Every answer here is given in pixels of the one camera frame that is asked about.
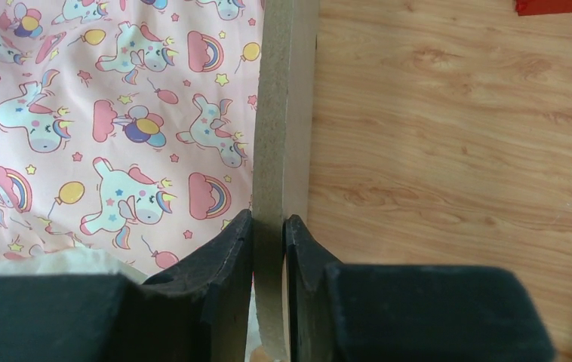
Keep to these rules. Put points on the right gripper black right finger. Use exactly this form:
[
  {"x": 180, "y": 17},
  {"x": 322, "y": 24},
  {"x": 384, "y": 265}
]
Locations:
[{"x": 369, "y": 312}]

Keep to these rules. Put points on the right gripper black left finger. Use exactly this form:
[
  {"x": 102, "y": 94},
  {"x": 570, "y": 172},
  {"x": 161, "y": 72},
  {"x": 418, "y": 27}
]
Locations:
[{"x": 194, "y": 310}]

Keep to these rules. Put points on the wooden striped pet bed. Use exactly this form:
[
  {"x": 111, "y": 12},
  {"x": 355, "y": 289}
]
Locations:
[{"x": 282, "y": 144}]

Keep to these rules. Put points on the pink unicorn drawstring bag blanket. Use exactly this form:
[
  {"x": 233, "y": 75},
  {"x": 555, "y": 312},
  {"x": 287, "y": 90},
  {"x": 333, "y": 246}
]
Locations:
[{"x": 125, "y": 125}]

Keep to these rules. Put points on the red white grid block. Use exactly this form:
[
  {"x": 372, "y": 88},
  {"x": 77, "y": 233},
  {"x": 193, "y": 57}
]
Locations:
[{"x": 542, "y": 7}]

